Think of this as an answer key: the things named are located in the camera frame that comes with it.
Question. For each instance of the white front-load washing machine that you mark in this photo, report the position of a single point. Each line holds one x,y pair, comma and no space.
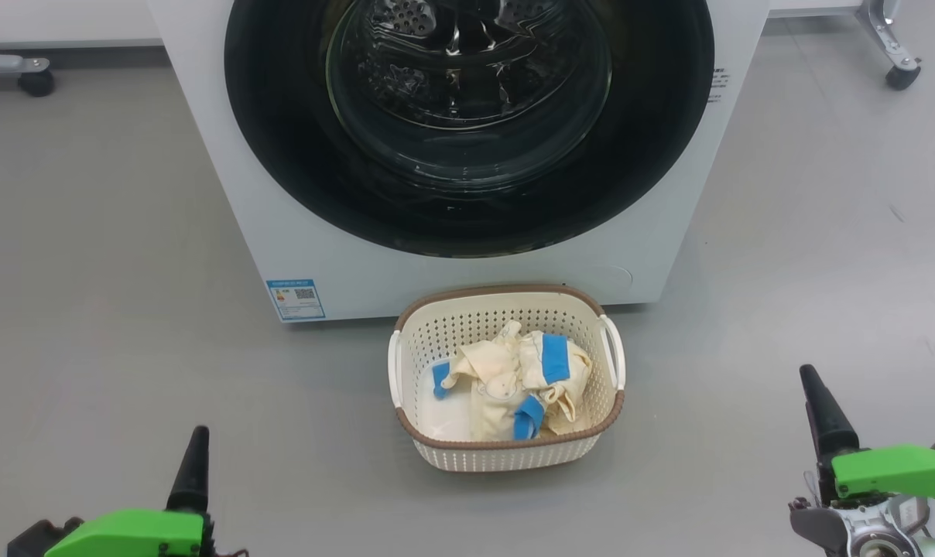
282,232

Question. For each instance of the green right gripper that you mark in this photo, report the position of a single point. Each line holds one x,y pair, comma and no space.
901,472

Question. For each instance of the stainless steel washing machine drum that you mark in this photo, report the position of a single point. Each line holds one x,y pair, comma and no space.
405,15

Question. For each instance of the round drain filter cover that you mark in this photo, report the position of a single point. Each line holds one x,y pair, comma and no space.
611,280

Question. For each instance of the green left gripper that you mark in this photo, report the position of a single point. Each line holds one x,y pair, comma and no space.
142,534

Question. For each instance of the black caster wheel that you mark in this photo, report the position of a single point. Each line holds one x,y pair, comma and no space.
903,77
36,83

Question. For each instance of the cream garment small blue cuffs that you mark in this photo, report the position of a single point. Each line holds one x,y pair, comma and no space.
487,387

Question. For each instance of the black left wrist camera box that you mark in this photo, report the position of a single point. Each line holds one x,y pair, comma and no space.
34,541

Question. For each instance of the cream perforated laundry basket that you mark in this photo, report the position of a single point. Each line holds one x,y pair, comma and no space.
506,456

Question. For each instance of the blue energy label sticker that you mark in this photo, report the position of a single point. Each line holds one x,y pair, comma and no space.
296,300

